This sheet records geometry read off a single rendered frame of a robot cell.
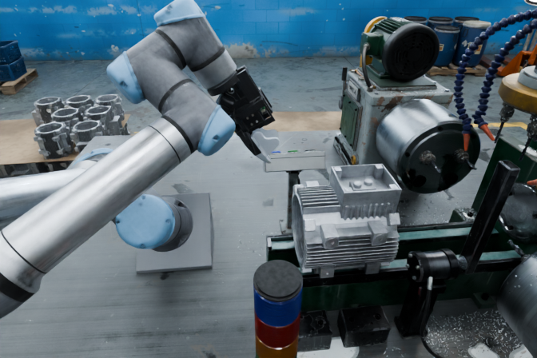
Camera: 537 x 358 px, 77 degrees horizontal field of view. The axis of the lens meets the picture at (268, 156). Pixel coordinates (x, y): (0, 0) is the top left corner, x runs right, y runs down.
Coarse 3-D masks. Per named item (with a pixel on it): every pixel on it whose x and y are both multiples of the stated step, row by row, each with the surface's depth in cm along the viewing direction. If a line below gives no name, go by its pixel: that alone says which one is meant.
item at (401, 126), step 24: (384, 120) 108; (408, 120) 99; (432, 120) 93; (456, 120) 92; (384, 144) 105; (408, 144) 94; (432, 144) 94; (456, 144) 95; (480, 144) 97; (408, 168) 98; (432, 168) 98; (456, 168) 99; (432, 192) 104
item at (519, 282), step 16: (528, 256) 62; (512, 272) 58; (528, 272) 56; (512, 288) 58; (528, 288) 55; (512, 304) 58; (528, 304) 55; (512, 320) 59; (528, 320) 55; (528, 336) 55
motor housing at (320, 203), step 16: (304, 192) 73; (320, 192) 74; (304, 208) 70; (320, 208) 70; (336, 208) 70; (320, 224) 70; (336, 224) 70; (352, 224) 70; (384, 224) 71; (304, 240) 69; (320, 240) 69; (352, 240) 69; (368, 240) 70; (304, 256) 71; (320, 256) 70; (336, 256) 70; (352, 256) 71; (368, 256) 71; (384, 256) 71
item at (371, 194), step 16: (336, 176) 72; (352, 176) 77; (368, 176) 77; (384, 176) 75; (336, 192) 72; (352, 192) 67; (368, 192) 67; (384, 192) 68; (400, 192) 68; (352, 208) 69; (368, 208) 69; (384, 208) 70
